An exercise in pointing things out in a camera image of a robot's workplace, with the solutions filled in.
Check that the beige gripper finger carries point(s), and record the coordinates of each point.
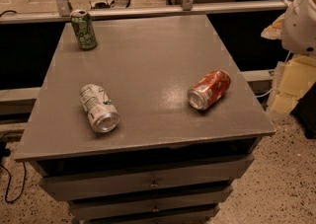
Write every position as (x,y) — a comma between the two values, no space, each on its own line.
(292,80)

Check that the silver 7up can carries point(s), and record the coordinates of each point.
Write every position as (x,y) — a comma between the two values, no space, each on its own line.
(99,108)

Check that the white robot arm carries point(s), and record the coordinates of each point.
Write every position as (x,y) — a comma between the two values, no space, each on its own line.
(298,34)

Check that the orange soda can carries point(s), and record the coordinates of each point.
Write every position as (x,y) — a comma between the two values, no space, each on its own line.
(209,90)

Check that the green soda can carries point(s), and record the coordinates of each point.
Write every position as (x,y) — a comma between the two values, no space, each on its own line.
(81,22)

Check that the grey drawer cabinet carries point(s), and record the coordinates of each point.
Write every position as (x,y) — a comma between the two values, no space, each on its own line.
(165,162)

